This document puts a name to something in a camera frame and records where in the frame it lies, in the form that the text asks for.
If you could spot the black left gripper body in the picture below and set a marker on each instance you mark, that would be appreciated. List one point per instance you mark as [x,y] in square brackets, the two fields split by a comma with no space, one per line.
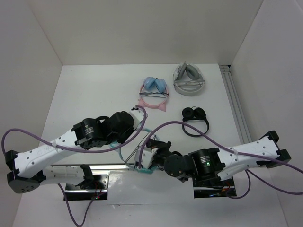
[120,138]

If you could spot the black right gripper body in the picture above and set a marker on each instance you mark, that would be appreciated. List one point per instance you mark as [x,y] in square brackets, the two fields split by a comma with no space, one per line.
[162,150]

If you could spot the teal cat-ear headphones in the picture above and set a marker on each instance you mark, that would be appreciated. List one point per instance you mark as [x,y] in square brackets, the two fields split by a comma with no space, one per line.
[133,166]

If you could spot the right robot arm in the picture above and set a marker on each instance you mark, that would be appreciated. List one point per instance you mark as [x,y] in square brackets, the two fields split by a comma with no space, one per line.
[214,163]

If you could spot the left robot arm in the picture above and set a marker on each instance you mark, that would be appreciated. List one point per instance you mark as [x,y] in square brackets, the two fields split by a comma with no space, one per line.
[36,167]

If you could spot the black headphones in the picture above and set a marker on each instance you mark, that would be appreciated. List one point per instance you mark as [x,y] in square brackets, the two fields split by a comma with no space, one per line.
[195,114]

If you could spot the pink blue cat-ear headphones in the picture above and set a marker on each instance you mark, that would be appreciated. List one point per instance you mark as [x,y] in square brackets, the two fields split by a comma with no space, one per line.
[154,87]

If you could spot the white grey headphones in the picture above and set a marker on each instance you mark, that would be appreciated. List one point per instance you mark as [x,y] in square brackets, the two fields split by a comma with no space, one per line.
[188,79]

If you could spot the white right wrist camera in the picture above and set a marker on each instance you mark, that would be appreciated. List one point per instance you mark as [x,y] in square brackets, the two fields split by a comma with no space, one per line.
[147,157]

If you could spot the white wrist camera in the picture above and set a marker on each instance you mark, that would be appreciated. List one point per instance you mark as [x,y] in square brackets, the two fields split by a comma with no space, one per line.
[147,157]
[138,116]

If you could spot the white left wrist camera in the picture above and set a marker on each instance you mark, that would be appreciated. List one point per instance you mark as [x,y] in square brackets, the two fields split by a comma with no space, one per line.
[138,116]

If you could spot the aluminium front rail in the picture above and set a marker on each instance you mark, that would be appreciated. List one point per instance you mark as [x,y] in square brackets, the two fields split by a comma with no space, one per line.
[106,166]

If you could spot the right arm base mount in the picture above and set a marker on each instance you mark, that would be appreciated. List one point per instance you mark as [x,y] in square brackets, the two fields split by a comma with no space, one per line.
[214,188]

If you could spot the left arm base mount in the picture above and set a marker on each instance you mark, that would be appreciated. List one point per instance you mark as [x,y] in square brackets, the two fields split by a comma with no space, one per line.
[94,185]

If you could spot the aluminium side rail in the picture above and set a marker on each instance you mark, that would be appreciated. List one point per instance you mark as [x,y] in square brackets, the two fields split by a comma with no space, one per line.
[237,112]

